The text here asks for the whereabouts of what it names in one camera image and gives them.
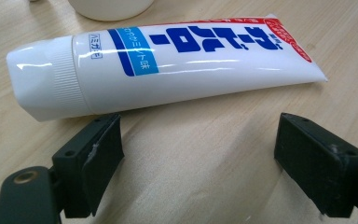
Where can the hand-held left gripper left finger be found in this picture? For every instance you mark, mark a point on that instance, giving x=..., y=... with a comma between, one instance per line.
x=87, y=161

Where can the white toothpaste tube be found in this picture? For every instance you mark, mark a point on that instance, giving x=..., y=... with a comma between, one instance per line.
x=174, y=68

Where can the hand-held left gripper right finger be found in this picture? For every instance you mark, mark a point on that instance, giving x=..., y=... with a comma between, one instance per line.
x=320, y=168

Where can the white cup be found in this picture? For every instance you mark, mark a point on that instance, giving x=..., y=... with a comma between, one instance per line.
x=110, y=8

